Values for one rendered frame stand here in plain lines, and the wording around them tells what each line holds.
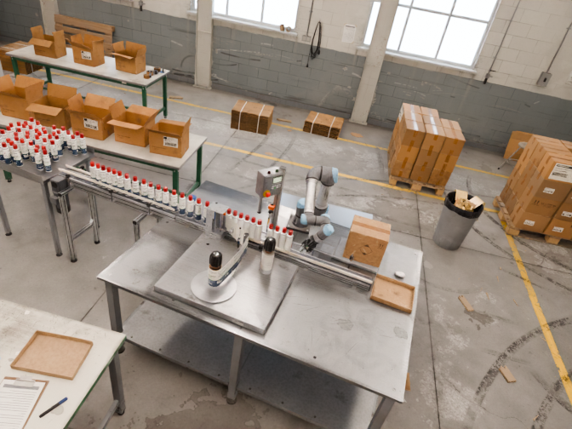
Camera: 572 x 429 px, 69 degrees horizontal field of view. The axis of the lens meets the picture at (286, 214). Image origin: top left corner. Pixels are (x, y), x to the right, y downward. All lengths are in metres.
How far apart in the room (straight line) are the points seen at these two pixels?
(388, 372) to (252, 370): 1.06
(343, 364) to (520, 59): 6.74
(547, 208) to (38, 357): 5.60
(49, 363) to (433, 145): 5.19
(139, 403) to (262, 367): 0.91
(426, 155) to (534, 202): 1.50
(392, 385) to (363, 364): 0.20
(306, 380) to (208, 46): 6.76
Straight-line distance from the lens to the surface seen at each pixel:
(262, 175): 2.98
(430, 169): 6.40
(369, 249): 3.30
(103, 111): 5.06
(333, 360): 2.71
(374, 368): 2.76
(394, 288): 3.30
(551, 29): 8.47
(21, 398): 2.66
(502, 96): 8.57
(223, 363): 3.33
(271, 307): 2.81
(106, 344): 2.75
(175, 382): 3.51
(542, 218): 6.28
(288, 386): 3.28
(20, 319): 3.01
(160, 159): 4.50
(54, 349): 2.80
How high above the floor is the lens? 2.96
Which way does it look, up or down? 35 degrees down
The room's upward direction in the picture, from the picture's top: 11 degrees clockwise
